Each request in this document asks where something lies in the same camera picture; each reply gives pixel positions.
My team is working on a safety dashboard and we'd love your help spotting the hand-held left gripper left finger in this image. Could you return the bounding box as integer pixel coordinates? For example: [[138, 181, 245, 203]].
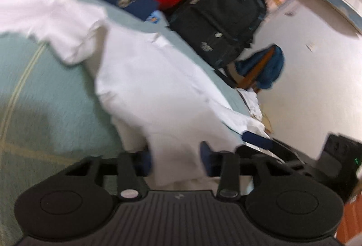
[[64, 150, 155, 202]]

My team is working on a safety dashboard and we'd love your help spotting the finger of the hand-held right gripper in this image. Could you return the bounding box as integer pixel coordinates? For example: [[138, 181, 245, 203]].
[[235, 145, 287, 163], [241, 131, 309, 168]]

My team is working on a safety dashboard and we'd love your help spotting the wooden chair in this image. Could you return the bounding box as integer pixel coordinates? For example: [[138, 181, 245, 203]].
[[223, 46, 276, 92]]

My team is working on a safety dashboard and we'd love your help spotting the white printed sweatshirt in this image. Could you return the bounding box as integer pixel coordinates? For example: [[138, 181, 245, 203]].
[[0, 0, 272, 187]]

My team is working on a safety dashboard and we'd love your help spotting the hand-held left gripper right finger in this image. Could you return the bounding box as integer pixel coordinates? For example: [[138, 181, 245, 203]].
[[200, 141, 297, 199]]

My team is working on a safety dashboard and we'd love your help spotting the small blue box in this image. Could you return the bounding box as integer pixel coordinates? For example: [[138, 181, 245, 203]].
[[145, 10, 162, 24]]

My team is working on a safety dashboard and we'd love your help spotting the teal garment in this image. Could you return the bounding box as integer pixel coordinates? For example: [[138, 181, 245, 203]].
[[235, 45, 285, 90]]

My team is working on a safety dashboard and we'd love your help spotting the pile of white clothes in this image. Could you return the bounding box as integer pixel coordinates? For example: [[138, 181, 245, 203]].
[[238, 88, 265, 122]]

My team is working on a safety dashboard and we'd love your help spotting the black backpack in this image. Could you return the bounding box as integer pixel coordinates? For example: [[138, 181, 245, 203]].
[[168, 0, 268, 69]]

